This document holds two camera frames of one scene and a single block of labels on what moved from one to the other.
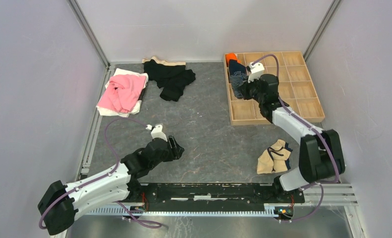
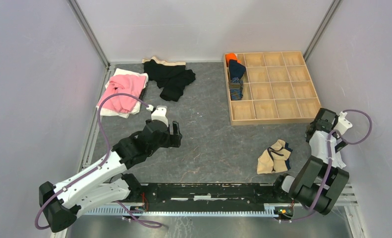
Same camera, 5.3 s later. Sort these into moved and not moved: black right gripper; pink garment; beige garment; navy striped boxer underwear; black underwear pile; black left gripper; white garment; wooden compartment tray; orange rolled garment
Moved: black right gripper; black left gripper; navy striped boxer underwear
Not moved: white garment; wooden compartment tray; black underwear pile; orange rolled garment; beige garment; pink garment
